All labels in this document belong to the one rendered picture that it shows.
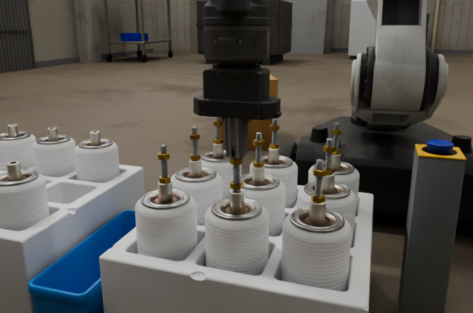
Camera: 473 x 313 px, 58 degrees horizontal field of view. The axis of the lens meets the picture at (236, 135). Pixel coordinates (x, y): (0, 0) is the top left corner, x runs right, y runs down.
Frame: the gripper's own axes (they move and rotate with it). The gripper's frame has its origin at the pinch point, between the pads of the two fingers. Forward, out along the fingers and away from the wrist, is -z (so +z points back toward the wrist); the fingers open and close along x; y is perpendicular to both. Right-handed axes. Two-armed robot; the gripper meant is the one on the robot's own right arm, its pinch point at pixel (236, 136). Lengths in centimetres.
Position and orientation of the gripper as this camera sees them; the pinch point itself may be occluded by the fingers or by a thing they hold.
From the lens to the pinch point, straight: 60.4
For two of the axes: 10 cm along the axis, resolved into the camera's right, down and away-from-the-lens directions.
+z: 0.0, -9.7, -2.5
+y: 3.1, -2.4, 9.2
